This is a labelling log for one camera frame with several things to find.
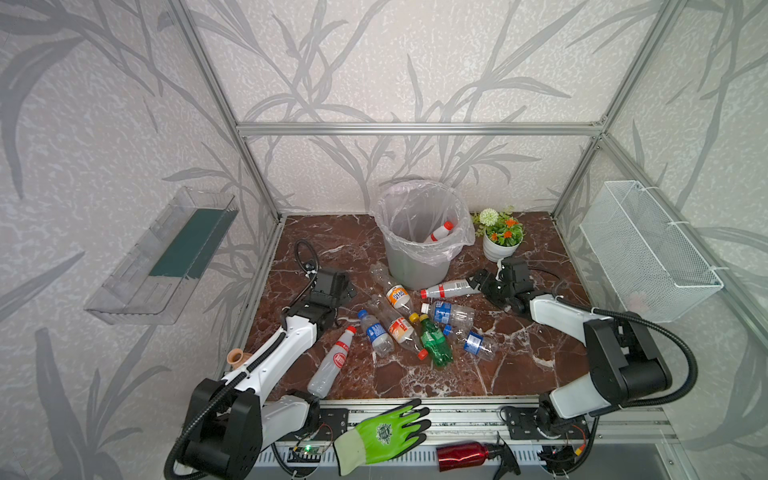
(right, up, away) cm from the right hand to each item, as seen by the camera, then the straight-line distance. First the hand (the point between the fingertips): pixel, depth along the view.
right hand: (474, 274), depth 94 cm
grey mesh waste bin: (-19, -1, -1) cm, 19 cm away
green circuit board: (-47, -41, -23) cm, 66 cm away
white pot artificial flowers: (+10, +13, +2) cm, 16 cm away
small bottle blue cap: (-30, -16, -10) cm, 36 cm away
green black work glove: (-27, -36, -24) cm, 51 cm away
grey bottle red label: (-42, -23, -16) cm, 50 cm away
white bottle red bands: (-4, -4, -1) cm, 6 cm away
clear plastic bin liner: (-15, +17, +7) cm, 24 cm away
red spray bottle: (-7, -38, -28) cm, 47 cm away
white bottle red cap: (-10, +14, +1) cm, 17 cm away
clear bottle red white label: (-24, -14, -10) cm, 30 cm away
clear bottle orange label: (-25, -6, -3) cm, 26 cm away
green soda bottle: (-14, -18, -10) cm, 25 cm away
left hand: (-41, 0, -7) cm, 42 cm away
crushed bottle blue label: (-2, -18, -12) cm, 22 cm away
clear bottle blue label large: (-5, -13, -3) cm, 15 cm away
